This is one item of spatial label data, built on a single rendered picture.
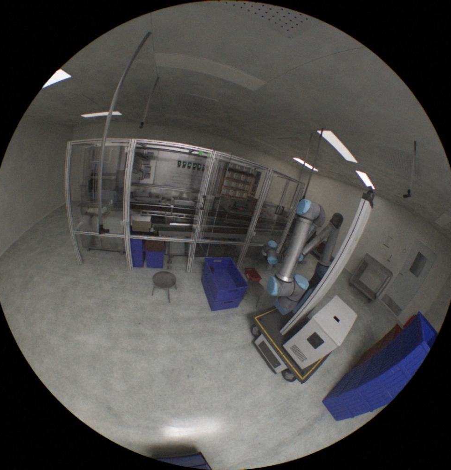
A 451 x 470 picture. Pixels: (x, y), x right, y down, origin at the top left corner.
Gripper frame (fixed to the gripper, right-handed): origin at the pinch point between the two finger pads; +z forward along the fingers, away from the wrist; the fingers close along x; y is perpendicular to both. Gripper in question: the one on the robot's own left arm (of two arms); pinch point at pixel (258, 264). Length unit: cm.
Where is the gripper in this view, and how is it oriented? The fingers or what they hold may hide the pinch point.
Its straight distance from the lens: 167.9
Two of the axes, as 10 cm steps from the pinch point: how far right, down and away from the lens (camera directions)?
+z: -2.4, 6.2, 7.5
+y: -2.1, -7.8, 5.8
